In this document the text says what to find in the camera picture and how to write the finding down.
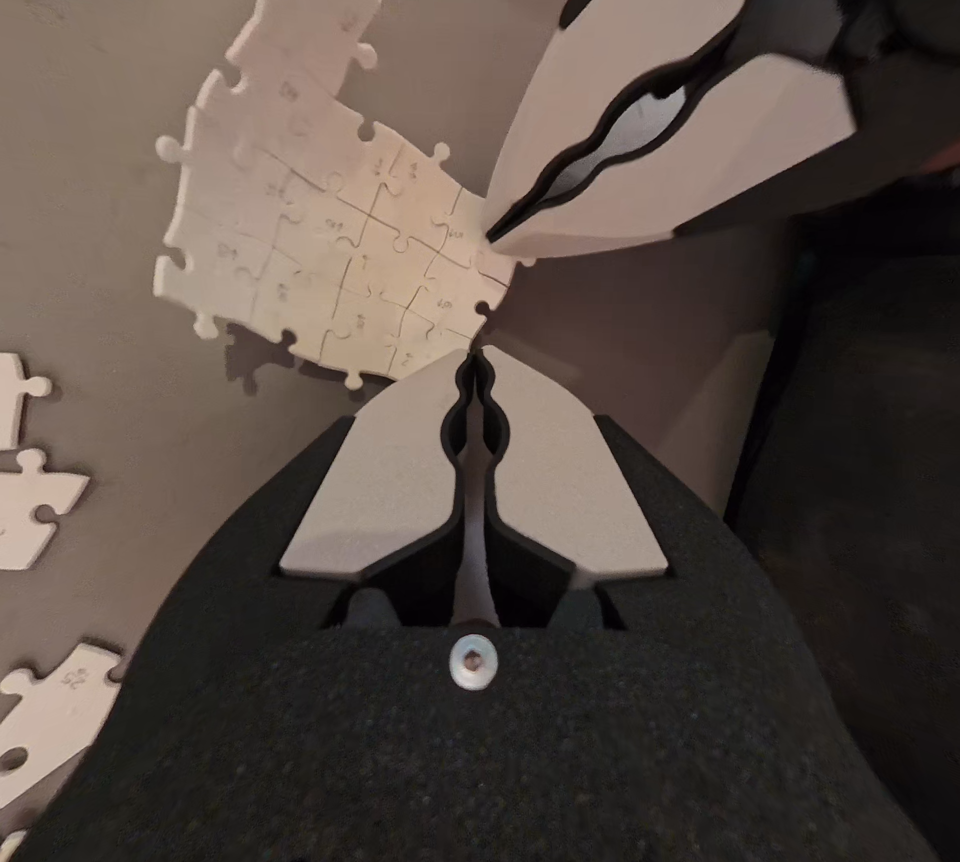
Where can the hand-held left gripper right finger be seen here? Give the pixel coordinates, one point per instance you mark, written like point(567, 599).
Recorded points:
point(577, 494)

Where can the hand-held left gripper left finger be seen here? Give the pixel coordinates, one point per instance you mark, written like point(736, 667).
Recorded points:
point(375, 487)

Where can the pile of white puzzle pieces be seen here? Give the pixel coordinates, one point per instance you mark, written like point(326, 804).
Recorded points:
point(30, 509)

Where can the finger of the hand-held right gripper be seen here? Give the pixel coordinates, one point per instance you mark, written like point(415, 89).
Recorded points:
point(735, 149)
point(637, 29)

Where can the curved assembled puzzle section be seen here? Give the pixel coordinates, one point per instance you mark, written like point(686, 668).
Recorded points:
point(337, 217)

